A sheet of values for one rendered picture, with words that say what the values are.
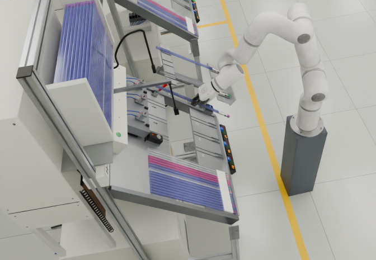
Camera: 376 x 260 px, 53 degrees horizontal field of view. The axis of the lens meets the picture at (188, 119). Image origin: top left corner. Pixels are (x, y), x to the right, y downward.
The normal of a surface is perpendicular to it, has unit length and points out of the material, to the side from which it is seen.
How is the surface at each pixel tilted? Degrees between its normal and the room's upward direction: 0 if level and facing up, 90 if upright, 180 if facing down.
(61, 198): 90
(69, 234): 0
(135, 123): 45
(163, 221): 0
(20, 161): 90
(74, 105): 90
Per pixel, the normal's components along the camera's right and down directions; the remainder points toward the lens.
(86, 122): 0.12, 0.76
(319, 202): -0.13, -0.62
